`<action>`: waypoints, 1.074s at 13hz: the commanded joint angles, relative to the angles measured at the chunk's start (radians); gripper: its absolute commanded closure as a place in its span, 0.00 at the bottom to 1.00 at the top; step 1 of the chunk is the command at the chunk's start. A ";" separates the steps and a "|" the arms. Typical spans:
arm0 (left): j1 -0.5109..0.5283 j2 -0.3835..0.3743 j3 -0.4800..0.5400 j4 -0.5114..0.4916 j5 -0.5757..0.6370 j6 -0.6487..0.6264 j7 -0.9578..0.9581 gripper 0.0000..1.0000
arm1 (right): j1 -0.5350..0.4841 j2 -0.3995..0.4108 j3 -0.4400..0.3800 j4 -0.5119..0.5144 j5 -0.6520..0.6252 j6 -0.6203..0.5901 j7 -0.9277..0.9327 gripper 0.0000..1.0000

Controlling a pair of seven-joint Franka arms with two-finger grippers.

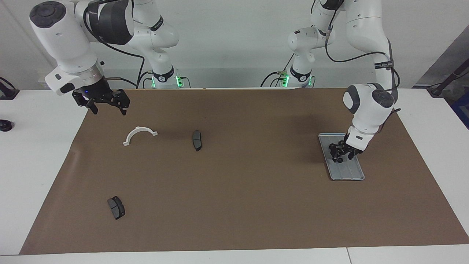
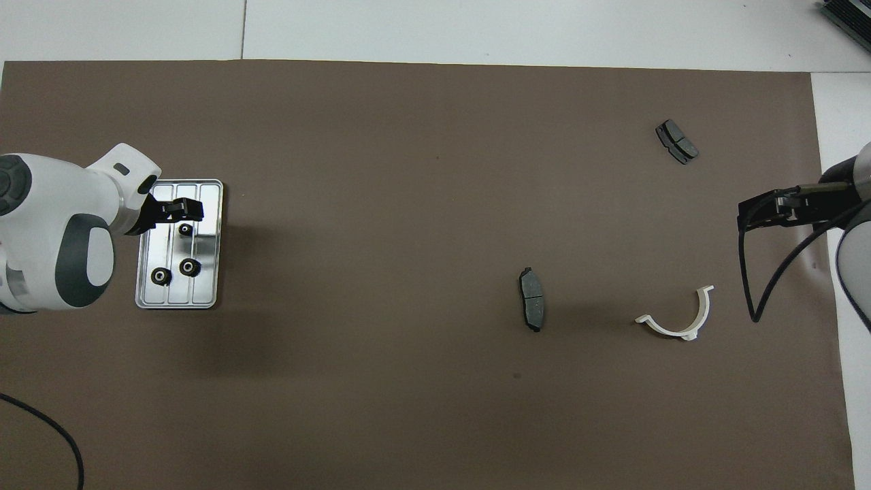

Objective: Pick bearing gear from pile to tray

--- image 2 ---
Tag dark ribbed device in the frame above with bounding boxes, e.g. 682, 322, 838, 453
820, 0, 871, 42

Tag dark grey brake pad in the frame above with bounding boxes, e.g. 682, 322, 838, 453
655, 119, 700, 165
519, 267, 547, 333

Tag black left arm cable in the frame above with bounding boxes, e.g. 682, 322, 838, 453
0, 393, 85, 490

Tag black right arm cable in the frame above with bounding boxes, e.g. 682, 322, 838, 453
740, 204, 851, 324

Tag brown table mat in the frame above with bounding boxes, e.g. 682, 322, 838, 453
0, 60, 855, 490

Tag white curved plastic bracket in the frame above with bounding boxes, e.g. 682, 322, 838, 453
634, 284, 715, 342

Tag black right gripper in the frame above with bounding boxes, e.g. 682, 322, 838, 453
738, 182, 852, 233

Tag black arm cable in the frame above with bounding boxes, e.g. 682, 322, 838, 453
0, 393, 85, 490
740, 204, 851, 324

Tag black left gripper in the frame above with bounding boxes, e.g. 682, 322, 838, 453
126, 193, 205, 237

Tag silver metal tray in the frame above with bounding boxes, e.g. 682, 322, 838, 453
134, 179, 225, 310

